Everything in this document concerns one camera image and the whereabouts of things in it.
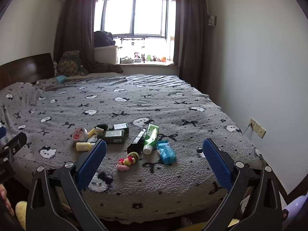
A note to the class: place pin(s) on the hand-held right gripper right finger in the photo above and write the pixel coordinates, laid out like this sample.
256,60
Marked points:
216,163

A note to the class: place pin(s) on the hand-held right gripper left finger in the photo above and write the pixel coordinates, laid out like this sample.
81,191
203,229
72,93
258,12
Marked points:
92,164

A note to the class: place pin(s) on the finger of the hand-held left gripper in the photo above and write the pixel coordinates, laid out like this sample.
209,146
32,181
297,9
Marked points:
16,140
2,132

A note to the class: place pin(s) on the round tin with pink lid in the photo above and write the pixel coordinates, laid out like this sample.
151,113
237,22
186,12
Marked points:
80,134

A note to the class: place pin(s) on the dark green labelled bottle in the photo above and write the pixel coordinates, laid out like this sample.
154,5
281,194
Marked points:
112,136

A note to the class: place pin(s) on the green and white tube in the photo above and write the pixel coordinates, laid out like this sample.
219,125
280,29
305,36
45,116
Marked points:
150,137

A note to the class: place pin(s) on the person's left hand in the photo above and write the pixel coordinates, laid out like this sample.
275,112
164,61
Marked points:
5,199

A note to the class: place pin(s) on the small white packet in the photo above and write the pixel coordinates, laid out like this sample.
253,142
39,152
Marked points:
92,139

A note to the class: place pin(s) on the small yellow bottle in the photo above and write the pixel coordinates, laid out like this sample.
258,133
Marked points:
95,131

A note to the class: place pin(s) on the black slim box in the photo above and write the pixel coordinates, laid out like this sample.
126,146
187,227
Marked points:
136,141

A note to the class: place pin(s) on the blue tissue packet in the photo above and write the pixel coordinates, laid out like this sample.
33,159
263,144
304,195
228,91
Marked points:
166,152

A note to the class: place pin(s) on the dark wooden headboard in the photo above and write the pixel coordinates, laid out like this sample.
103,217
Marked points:
26,68

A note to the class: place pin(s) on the teal packet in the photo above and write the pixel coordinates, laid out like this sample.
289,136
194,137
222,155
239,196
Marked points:
60,78

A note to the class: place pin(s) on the grey printed blanket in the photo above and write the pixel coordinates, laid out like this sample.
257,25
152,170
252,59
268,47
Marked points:
149,101

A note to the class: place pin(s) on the purple plastic object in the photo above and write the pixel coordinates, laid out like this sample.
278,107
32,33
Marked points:
296,208

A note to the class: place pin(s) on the patterned pillow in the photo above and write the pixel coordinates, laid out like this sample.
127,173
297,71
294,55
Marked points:
71,63

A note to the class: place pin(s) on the white tray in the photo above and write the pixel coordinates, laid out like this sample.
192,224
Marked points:
126,61

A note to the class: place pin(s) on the white storage box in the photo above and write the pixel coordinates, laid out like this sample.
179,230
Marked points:
105,54

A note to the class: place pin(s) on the orange toy figure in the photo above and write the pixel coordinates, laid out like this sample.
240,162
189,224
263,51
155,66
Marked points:
163,59

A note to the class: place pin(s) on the monkey plush toy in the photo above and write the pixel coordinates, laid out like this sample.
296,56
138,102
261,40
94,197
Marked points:
137,54

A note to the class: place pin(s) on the green toy figure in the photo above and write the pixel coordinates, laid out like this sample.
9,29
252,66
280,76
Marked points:
148,57

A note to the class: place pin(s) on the brown toy figure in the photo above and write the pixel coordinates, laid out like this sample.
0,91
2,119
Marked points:
155,58

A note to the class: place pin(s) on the dark clothes pile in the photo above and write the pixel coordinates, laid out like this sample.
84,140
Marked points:
103,39

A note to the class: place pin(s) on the brown curtain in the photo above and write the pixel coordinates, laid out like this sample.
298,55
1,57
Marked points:
77,24
192,33

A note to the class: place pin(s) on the black hanging rack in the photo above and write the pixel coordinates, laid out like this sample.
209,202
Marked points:
131,39

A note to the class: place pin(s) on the window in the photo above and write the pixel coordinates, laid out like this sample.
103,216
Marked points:
134,16

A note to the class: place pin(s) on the wall socket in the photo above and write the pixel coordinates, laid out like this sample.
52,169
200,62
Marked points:
252,122
257,126
262,132

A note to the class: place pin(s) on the wall switch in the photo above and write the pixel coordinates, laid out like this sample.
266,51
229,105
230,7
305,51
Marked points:
212,20

